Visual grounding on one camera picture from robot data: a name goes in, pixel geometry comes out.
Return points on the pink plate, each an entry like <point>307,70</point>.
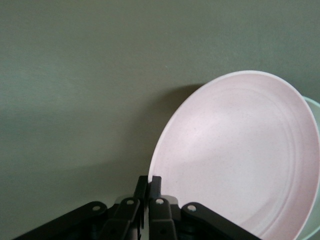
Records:
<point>232,160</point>

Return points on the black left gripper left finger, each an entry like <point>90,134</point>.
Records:
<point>127,212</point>

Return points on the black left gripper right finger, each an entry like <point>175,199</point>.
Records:
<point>160,212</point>

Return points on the green plate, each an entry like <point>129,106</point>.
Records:
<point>315,110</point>

